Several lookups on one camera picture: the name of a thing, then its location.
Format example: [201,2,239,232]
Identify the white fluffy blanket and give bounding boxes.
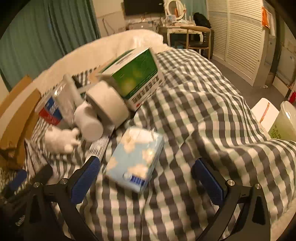
[32,29,171,98]

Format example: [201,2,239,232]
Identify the clear bottle red blue label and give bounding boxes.
[38,79,79,129]

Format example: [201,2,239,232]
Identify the white plush toy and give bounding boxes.
[44,127,80,154]

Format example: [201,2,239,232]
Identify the white dressing table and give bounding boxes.
[159,21,204,48]

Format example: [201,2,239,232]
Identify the white vanity mirror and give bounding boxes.
[164,0,186,22]

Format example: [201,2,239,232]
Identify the green curtain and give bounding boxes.
[0,0,102,91]

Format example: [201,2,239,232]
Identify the cloud print tissue pack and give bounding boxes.
[103,127,165,193]

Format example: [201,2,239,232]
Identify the white louvered wardrobe doors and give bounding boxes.
[206,0,272,86]

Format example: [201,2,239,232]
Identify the orange paper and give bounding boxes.
[261,6,271,29]

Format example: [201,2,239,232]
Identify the white toilet paper roll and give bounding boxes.
[86,81,130,128]

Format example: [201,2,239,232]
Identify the white plastic bottle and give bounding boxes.
[74,102,104,141]

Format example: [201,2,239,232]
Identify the green and white carton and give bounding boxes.
[96,46,165,112]

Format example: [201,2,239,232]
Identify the white tube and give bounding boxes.
[63,74,83,105]

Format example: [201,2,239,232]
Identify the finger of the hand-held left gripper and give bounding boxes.
[22,164,53,186]
[0,169,28,200]

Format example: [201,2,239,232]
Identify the black television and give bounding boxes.
[123,0,165,16]

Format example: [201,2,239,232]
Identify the black bag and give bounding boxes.
[193,12,211,29]

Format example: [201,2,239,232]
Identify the wooden chair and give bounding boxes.
[174,25,212,59]

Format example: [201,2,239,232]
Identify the brown cardboard box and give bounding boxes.
[0,75,42,171]

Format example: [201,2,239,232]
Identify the checkered blanket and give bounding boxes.
[0,49,296,241]

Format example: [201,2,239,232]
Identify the translucent green bucket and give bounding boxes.
[268,101,296,141]

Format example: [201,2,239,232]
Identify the flat silver box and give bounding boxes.
[84,125,115,163]

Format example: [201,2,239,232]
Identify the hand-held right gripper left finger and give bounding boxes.
[23,156,101,241]

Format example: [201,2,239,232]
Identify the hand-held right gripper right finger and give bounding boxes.
[191,158,271,241]

